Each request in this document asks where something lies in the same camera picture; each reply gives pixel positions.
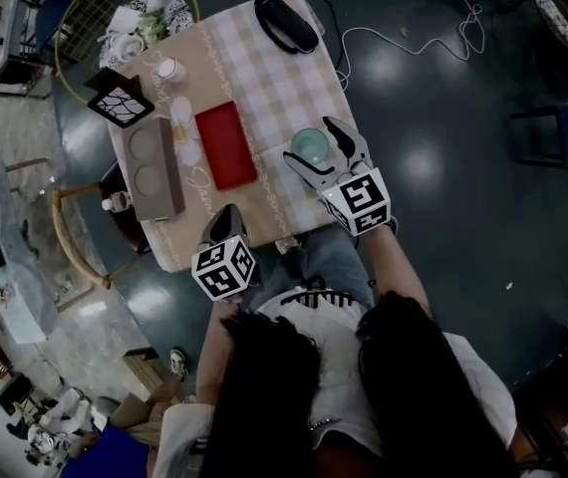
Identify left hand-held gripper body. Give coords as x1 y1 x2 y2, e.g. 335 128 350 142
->
190 234 258 303

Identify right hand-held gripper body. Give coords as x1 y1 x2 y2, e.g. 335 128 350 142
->
320 154 392 238

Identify clear glass cup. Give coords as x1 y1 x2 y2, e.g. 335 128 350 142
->
290 126 338 166

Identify red tray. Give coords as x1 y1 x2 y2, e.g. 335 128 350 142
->
193 101 259 192

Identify person's left forearm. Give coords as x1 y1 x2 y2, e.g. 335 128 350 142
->
194 297 245 410

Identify person's right forearm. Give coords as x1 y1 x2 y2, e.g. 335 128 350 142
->
361 219 434 318

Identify person's blue jeans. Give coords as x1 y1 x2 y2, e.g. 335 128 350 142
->
256 225 376 314

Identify cardboard box with round holes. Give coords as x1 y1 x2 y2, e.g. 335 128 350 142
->
120 116 187 223

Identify beige checkered tablecloth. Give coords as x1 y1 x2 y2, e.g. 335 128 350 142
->
107 0 366 274

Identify black pouch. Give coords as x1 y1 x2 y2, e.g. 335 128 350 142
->
253 0 322 56

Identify person's white shirt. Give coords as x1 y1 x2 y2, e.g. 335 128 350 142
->
156 294 518 478

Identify wooden chair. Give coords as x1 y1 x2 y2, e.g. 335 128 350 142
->
51 159 154 289

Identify white jar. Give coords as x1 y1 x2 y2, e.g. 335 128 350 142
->
156 56 188 86

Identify white teapot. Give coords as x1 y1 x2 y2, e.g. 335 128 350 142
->
109 31 145 63

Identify grey marble bench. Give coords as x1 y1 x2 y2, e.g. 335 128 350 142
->
0 154 61 346

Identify white shelf cart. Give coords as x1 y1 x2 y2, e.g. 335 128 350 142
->
0 0 54 102

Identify black furniture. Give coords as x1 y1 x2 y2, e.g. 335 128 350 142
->
510 326 568 478

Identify white floor cable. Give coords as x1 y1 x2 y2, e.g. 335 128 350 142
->
335 0 487 93

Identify black cable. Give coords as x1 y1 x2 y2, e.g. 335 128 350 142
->
273 0 348 72

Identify black picture frame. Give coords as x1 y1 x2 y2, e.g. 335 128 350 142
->
84 67 157 130

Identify white wire basket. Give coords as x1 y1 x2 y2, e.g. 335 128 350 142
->
533 0 568 53

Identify gold wire round table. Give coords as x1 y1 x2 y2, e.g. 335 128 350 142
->
54 0 201 105

